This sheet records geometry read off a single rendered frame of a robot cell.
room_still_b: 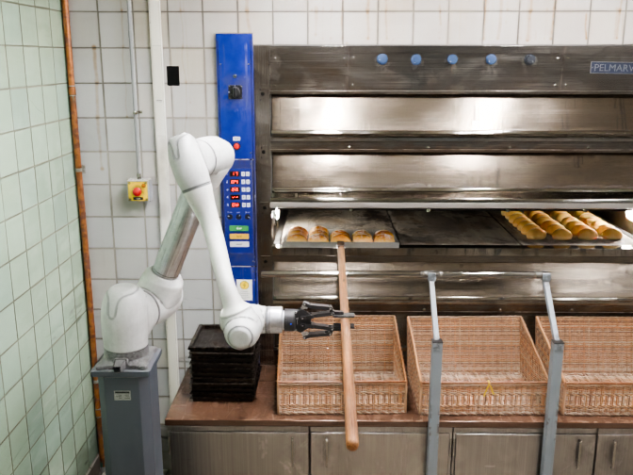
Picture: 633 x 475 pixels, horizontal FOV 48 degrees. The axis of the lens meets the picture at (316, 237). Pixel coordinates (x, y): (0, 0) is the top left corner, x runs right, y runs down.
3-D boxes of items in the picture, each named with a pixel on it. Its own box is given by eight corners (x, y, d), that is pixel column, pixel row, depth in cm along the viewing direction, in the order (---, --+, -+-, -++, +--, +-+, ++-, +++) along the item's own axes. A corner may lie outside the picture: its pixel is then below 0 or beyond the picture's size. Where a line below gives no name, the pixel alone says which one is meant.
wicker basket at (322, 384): (279, 368, 350) (279, 314, 343) (395, 367, 351) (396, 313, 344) (275, 416, 303) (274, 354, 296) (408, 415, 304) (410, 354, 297)
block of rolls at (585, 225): (498, 214, 409) (499, 204, 408) (583, 214, 409) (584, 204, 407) (527, 240, 350) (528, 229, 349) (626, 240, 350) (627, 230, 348)
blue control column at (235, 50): (263, 332, 552) (257, 41, 499) (284, 332, 551) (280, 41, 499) (230, 472, 365) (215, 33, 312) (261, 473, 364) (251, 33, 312)
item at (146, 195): (131, 199, 333) (130, 177, 331) (153, 199, 333) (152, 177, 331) (127, 202, 326) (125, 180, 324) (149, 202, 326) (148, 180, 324)
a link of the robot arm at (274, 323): (267, 327, 246) (284, 327, 246) (266, 337, 237) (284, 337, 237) (267, 302, 244) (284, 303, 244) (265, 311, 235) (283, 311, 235)
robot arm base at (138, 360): (90, 375, 244) (89, 359, 243) (108, 349, 266) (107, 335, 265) (144, 375, 244) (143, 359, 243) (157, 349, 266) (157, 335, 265)
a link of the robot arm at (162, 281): (116, 317, 267) (148, 298, 287) (152, 338, 264) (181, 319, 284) (184, 130, 240) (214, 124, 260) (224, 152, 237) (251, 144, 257)
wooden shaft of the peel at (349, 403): (359, 453, 163) (359, 441, 162) (346, 452, 163) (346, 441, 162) (344, 252, 329) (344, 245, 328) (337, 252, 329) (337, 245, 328)
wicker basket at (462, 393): (403, 368, 350) (404, 314, 343) (518, 368, 350) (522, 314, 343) (417, 417, 303) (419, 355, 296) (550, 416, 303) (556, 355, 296)
